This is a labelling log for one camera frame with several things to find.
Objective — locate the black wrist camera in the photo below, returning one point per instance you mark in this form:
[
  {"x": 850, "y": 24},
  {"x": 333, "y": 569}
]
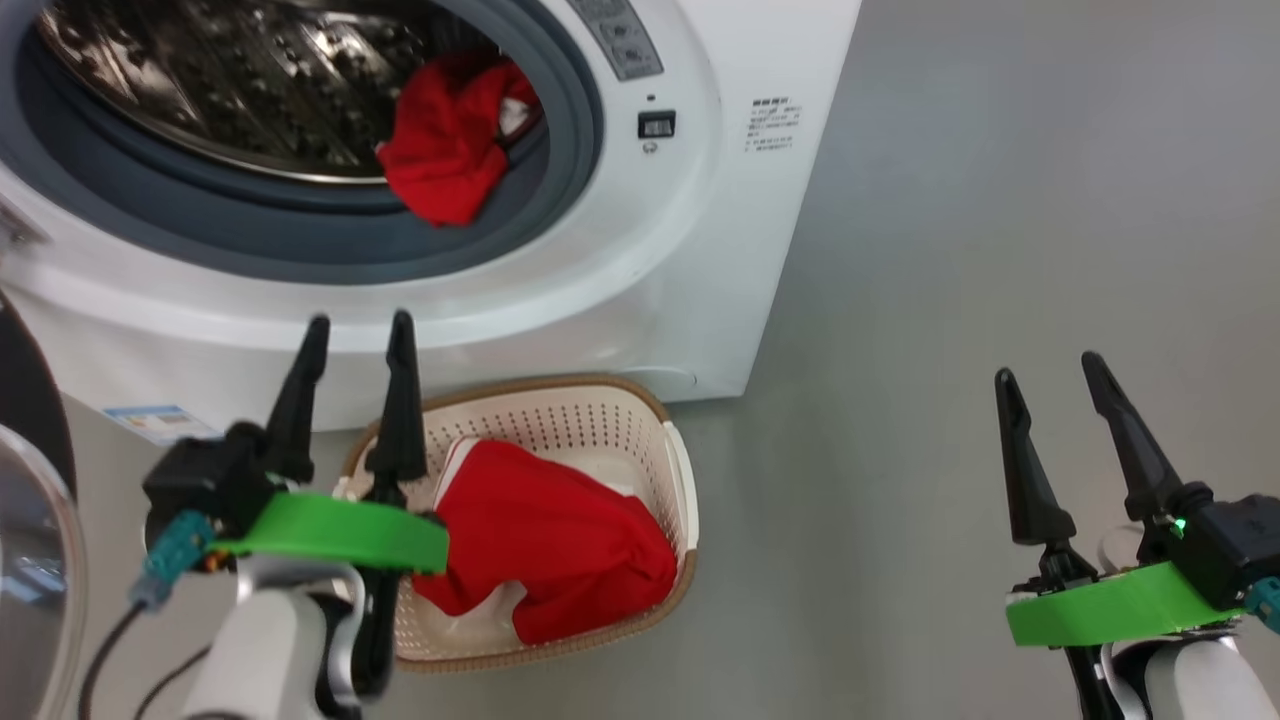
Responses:
[
  {"x": 1235, "y": 545},
  {"x": 200, "y": 475}
]

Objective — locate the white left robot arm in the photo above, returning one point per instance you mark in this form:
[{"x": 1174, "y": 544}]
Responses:
[{"x": 260, "y": 640}]

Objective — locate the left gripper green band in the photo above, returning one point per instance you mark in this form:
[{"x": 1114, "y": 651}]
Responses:
[{"x": 340, "y": 530}]

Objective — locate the red garment with white trim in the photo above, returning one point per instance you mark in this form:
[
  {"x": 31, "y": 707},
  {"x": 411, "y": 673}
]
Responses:
[
  {"x": 445, "y": 150},
  {"x": 560, "y": 540}
]

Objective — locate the cream perforated laundry basket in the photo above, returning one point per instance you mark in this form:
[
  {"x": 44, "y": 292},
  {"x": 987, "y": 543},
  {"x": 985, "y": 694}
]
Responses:
[{"x": 600, "y": 420}]

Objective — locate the blue energy label sticker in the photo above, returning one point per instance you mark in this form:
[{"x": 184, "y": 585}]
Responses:
[{"x": 160, "y": 422}]

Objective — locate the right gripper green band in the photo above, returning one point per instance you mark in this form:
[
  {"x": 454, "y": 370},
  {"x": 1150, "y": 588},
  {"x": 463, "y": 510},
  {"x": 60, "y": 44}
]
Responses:
[{"x": 1110, "y": 605}]

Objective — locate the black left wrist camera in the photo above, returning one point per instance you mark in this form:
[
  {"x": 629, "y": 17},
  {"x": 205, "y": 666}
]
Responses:
[{"x": 200, "y": 475}]

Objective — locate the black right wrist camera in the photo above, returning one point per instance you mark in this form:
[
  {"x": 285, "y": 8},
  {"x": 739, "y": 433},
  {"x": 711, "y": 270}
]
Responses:
[{"x": 1235, "y": 545}]

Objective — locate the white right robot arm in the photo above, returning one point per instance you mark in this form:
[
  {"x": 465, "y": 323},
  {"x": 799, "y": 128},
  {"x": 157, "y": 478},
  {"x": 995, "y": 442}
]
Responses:
[{"x": 1190, "y": 680}]

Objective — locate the white washing machine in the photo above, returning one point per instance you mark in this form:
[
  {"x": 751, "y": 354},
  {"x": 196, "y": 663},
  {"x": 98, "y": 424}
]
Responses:
[{"x": 650, "y": 260}]

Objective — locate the dark grey washing machine door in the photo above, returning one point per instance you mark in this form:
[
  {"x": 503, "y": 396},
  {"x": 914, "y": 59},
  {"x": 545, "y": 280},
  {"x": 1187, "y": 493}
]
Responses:
[{"x": 30, "y": 560}]

